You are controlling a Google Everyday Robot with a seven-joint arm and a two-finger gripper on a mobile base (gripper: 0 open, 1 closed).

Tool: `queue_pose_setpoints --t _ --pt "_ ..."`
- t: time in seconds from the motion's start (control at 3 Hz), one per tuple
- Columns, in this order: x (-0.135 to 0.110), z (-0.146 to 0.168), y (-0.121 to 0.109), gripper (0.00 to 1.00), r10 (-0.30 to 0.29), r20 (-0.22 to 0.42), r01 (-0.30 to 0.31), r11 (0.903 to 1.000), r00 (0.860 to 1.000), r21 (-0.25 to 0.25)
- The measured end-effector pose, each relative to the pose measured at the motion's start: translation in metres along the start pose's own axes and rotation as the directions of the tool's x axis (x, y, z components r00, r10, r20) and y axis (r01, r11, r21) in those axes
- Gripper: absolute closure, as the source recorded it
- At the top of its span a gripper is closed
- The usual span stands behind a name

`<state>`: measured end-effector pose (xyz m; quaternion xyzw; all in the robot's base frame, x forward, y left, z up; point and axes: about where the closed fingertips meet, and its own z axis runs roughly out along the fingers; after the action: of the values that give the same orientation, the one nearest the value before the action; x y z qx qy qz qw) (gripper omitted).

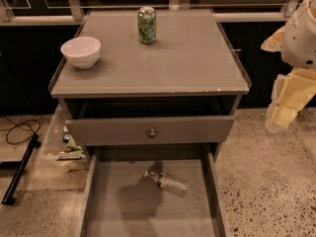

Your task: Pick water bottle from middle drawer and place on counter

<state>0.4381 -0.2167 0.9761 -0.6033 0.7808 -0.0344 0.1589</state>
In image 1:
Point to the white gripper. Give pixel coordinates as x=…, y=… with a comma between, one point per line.
x=300, y=39

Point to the clear plastic water bottle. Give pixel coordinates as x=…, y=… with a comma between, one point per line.
x=169, y=183

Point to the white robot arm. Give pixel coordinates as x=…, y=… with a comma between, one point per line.
x=296, y=42

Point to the grey top drawer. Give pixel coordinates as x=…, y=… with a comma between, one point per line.
x=135, y=131

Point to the grey drawer cabinet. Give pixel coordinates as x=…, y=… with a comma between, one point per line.
x=189, y=71

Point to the round metal drawer knob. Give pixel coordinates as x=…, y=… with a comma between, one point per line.
x=152, y=133

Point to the open grey middle drawer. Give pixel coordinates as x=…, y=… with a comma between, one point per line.
x=119, y=202

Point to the green soda can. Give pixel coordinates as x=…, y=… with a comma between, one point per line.
x=147, y=25

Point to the white ceramic bowl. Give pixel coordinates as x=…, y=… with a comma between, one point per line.
x=82, y=52

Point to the clear plastic storage bin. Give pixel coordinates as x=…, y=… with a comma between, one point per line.
x=58, y=147

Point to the black floor stand bar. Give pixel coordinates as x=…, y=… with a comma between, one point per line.
x=21, y=165

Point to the metal railing frame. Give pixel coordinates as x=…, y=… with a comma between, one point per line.
x=75, y=12

